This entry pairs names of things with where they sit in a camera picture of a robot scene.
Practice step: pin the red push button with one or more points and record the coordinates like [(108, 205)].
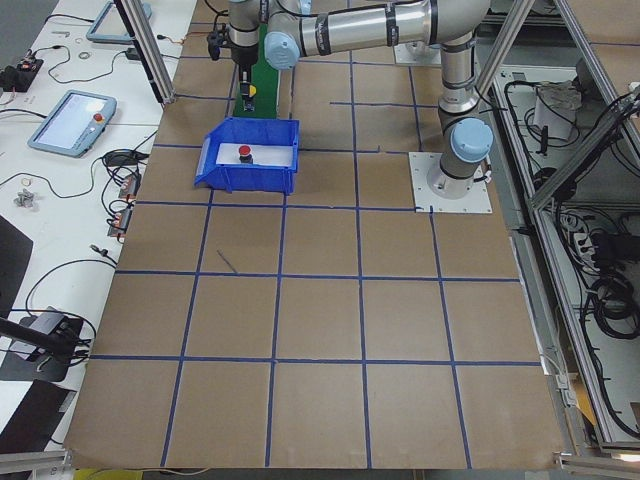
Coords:
[(245, 154)]

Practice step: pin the teach pendant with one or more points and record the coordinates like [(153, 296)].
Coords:
[(108, 27), (74, 124)]

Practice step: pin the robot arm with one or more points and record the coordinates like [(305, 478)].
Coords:
[(283, 32)]

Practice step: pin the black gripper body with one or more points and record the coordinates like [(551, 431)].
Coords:
[(244, 58)]

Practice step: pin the far teach pendant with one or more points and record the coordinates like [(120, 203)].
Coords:
[(108, 27)]

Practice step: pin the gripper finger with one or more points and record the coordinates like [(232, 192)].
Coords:
[(244, 92)]

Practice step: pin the white foam pad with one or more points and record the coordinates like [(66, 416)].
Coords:
[(263, 155)]

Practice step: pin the blue bin with buttons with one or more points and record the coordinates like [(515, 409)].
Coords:
[(249, 177)]

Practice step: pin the green conveyor belt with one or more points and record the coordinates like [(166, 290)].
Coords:
[(266, 81)]

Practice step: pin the aluminium frame post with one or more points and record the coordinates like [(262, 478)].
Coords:
[(138, 28)]

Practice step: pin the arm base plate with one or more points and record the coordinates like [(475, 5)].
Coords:
[(417, 54), (434, 192)]

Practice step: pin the near teach pendant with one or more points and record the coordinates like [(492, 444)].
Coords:
[(74, 124)]

